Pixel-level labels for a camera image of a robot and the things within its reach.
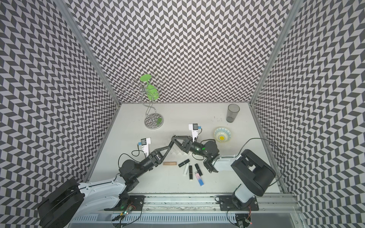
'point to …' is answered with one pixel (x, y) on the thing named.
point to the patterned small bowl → (222, 135)
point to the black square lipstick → (198, 169)
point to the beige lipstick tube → (169, 163)
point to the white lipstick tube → (186, 169)
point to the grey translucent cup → (232, 111)
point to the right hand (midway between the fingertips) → (171, 141)
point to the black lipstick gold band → (190, 172)
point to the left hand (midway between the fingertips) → (171, 150)
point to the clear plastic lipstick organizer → (177, 151)
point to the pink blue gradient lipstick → (199, 178)
